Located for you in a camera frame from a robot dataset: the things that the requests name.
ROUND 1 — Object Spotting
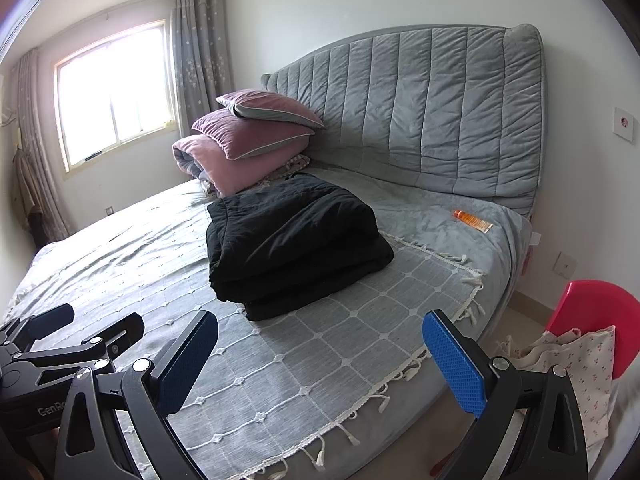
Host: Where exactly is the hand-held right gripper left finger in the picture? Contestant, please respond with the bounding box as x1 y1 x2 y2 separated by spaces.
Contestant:
55 310 219 480

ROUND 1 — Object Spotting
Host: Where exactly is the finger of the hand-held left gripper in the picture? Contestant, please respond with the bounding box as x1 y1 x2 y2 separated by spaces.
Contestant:
0 303 76 356
10 312 146 378

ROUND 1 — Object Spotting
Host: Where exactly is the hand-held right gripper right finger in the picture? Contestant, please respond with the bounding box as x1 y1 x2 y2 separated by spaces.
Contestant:
422 310 588 480

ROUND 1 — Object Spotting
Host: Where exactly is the black padded coat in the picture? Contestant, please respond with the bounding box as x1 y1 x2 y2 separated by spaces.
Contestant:
206 172 396 322

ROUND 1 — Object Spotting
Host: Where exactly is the grey checked tasselled bedspread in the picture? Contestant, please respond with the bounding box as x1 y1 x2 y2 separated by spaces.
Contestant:
0 195 486 480

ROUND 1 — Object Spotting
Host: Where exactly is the white floral cloth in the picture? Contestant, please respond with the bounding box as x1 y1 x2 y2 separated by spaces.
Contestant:
495 326 617 466

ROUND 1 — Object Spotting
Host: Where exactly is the orange tube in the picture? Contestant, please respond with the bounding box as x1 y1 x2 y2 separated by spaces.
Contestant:
453 209 494 234

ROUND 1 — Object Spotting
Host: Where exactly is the red plastic stool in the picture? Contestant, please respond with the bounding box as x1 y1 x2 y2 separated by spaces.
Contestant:
545 280 640 381

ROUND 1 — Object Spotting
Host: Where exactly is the grey patterned curtain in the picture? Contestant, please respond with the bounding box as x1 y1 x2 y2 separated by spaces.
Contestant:
15 49 71 243
170 0 235 131

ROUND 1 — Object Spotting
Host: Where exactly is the pink grey folded quilt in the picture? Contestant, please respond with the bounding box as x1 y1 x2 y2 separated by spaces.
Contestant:
172 134 311 198

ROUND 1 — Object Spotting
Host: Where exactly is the beige knitted cloth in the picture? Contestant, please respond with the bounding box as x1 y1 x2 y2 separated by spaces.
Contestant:
270 155 313 181

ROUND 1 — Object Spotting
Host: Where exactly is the window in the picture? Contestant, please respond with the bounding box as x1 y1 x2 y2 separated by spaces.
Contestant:
54 20 177 170

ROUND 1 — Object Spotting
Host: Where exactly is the pink pillow grey piping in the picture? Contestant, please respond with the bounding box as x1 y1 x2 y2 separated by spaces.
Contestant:
191 110 317 161
216 89 326 129

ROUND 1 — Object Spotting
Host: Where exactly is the grey quilted headboard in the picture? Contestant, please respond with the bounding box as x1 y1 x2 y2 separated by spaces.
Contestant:
260 23 545 218

